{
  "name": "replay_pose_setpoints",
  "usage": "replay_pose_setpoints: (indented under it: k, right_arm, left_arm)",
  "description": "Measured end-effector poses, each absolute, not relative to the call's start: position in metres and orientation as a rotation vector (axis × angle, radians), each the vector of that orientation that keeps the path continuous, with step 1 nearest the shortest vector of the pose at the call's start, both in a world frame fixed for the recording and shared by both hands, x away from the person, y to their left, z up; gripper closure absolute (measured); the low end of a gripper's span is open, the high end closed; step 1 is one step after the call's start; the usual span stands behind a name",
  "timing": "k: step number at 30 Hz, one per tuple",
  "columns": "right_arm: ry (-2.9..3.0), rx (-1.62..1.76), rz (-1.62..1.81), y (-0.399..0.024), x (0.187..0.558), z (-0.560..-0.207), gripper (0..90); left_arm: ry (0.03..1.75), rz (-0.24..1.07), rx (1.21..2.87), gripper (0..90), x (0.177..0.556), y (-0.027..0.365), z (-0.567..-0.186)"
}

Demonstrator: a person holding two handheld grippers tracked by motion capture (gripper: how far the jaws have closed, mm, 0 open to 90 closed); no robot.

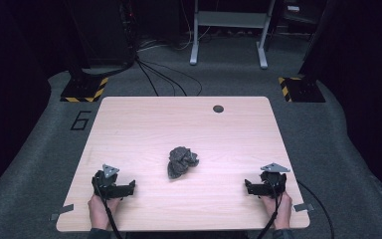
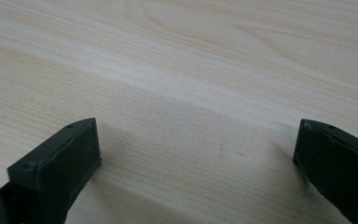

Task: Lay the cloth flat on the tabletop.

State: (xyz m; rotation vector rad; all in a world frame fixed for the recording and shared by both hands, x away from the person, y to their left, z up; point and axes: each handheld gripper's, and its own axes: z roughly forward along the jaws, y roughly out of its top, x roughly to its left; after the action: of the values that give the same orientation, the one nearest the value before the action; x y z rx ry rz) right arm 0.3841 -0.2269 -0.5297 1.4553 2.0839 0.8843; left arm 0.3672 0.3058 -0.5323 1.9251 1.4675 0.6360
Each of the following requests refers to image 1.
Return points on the grey tape strip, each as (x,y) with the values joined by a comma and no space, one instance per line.
(62,211)
(303,207)

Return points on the person's left hand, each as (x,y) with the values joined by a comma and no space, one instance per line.
(99,209)

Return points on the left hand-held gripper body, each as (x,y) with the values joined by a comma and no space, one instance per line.
(106,184)

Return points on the person's right hand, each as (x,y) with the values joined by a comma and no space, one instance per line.
(283,212)

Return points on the white metal desk frame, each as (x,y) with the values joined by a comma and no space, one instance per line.
(232,20)

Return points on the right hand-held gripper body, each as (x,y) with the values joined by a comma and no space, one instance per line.
(278,182)

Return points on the black stand base striped edge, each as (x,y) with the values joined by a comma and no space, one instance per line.
(306,89)
(83,89)

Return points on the grey towel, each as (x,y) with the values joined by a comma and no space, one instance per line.
(180,162)

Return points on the small white box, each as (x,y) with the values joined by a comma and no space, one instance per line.
(293,8)

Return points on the black equipment cabinet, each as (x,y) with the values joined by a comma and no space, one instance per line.
(102,30)

